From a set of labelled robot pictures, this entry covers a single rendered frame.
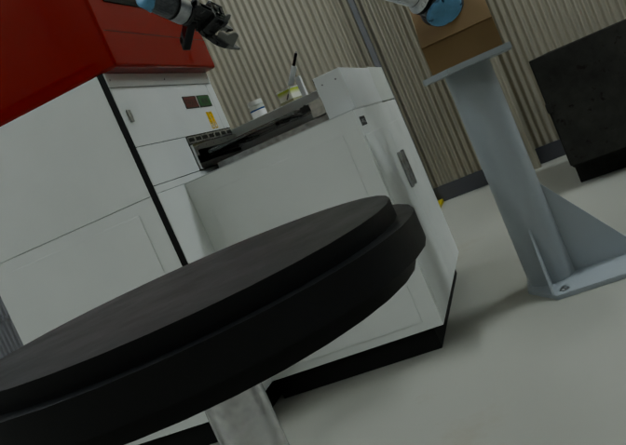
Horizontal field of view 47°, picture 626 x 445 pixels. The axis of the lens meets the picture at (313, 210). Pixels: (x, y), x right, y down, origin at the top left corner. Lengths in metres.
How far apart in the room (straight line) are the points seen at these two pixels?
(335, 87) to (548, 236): 0.88
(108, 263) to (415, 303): 0.99
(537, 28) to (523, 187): 3.09
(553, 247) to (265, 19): 3.74
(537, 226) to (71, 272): 1.55
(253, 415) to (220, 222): 1.90
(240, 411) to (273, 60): 5.29
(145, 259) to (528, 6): 3.84
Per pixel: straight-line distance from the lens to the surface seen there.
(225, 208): 2.40
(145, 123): 2.40
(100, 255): 2.41
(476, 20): 2.47
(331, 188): 2.29
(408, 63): 5.53
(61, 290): 2.52
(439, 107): 5.51
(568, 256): 2.62
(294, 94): 3.04
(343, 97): 2.32
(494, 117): 2.48
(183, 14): 2.16
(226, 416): 0.54
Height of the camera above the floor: 0.75
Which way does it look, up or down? 4 degrees down
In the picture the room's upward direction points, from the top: 23 degrees counter-clockwise
